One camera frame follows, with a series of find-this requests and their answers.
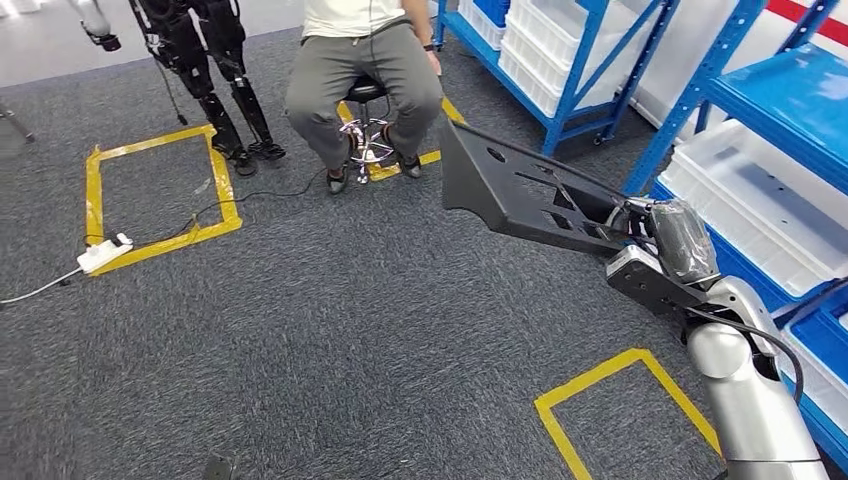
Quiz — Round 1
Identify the black plastic panel part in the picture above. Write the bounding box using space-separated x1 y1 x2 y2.
440 119 654 258

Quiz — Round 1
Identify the blue metal shelf rack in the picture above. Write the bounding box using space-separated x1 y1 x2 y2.
622 0 848 472
433 0 670 158

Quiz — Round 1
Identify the black stool chrome base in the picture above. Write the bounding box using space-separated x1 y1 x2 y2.
339 74 399 185

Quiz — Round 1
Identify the blue plastic storage bin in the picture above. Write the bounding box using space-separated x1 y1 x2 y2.
473 0 511 28

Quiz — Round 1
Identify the black standing humanoid robot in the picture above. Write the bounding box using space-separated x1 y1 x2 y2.
129 0 287 178

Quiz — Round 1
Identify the thin black rod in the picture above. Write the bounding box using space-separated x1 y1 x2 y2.
153 56 189 127

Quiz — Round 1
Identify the white power strip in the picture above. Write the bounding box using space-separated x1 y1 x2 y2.
76 233 135 276

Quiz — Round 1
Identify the black tripod leg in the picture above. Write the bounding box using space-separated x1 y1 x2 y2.
0 102 36 144

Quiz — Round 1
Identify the thin black floor cable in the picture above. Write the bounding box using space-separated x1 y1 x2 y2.
82 168 329 248

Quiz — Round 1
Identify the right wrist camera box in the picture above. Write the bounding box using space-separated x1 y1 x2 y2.
606 245 713 318

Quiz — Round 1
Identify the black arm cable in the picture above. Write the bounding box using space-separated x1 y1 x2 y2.
685 305 805 405

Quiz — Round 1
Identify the white power strip cable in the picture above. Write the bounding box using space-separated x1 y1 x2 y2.
0 266 84 307

